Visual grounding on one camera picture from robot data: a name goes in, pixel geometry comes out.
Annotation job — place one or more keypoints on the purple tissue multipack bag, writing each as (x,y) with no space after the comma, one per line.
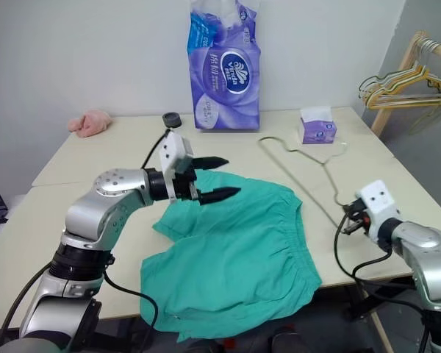
(224,73)

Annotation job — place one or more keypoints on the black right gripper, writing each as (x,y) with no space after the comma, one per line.
(361,215)

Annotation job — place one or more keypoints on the wooden table leg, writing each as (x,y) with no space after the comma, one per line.
(375,323)

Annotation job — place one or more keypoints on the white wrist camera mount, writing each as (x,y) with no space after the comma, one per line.
(376,198)
(172,150)

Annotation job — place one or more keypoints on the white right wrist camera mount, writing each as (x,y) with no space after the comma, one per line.
(376,198)

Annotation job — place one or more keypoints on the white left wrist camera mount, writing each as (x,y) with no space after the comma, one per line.
(172,150)

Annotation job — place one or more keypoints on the green shorts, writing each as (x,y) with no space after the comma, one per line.
(228,257)

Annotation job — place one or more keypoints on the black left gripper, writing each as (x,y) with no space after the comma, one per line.
(183,187)

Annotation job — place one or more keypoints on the black round cap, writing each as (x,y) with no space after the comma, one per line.
(171,119)

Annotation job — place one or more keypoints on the pink cloth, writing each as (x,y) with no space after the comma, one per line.
(90,123)

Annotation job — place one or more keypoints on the black table bracket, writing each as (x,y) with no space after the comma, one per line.
(367,303)

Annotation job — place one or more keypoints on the small purple tissue box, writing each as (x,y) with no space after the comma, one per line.
(318,130)

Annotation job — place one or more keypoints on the hangers on wooden rack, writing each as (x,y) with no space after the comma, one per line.
(389,106)

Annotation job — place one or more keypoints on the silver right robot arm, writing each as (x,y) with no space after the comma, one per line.
(422,239)

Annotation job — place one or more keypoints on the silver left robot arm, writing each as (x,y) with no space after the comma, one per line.
(88,213)

